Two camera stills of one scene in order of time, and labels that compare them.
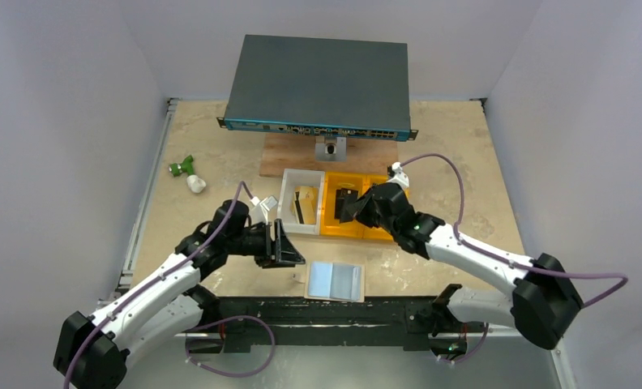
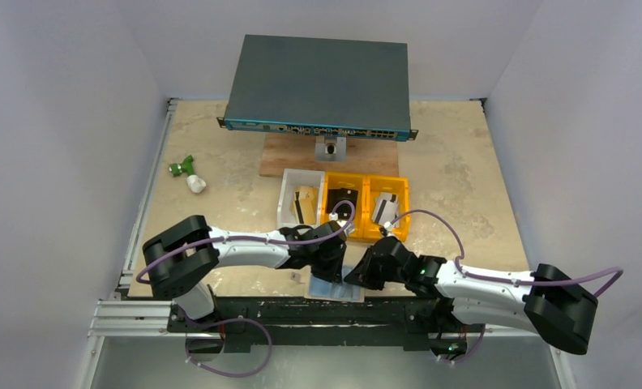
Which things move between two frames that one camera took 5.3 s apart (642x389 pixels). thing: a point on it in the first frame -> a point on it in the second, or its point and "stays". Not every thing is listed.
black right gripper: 367,204 -> 370,269
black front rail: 300,321 stays
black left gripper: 271,244 -> 327,267
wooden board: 280,152 stays
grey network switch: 321,87 stays
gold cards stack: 309,204 stays
